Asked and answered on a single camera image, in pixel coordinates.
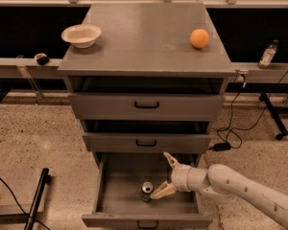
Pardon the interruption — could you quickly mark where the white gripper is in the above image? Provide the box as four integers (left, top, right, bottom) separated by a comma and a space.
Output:
150, 151, 210, 199

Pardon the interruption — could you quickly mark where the green soda can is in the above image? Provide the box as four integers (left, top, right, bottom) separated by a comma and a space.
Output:
141, 181, 154, 202

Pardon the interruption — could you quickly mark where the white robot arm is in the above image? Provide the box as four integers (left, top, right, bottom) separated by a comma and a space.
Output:
150, 152, 288, 230

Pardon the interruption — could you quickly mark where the grey bottom drawer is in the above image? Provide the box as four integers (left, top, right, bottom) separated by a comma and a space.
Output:
83, 153, 212, 230

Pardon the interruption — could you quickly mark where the grey drawer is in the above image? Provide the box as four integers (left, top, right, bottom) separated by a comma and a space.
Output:
83, 153, 212, 230
68, 93, 225, 121
83, 132, 211, 153

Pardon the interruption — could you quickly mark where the grey middle drawer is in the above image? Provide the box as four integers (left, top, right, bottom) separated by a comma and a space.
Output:
83, 132, 211, 153

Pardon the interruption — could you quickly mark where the grey drawer cabinet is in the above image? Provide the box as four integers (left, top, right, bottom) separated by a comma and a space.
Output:
59, 2, 234, 164

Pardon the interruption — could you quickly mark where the grey top drawer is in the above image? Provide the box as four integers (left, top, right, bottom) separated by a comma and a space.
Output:
68, 93, 225, 121

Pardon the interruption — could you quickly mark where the black power adapter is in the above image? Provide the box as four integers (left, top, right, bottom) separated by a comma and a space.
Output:
212, 142, 231, 151

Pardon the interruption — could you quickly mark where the black stand leg left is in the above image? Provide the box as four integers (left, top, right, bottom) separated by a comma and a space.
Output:
24, 168, 51, 230

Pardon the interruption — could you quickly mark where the black caster leg right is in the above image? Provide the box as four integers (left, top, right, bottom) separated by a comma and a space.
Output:
259, 92, 288, 141

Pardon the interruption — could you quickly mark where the orange fruit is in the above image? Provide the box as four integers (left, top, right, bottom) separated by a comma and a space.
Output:
190, 29, 209, 49

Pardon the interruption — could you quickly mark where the clear plastic bottle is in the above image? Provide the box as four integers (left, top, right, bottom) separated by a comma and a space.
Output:
258, 39, 279, 69

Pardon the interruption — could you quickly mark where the white bowl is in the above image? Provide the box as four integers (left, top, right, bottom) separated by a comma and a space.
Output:
61, 24, 102, 49

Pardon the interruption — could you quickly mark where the small black yellow object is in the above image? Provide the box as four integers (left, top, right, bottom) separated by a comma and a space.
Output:
35, 53, 50, 65

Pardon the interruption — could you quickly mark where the white wall plug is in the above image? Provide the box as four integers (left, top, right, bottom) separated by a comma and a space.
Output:
237, 70, 249, 88

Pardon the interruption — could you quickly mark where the black cable left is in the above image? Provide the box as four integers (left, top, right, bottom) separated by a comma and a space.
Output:
0, 169, 52, 230

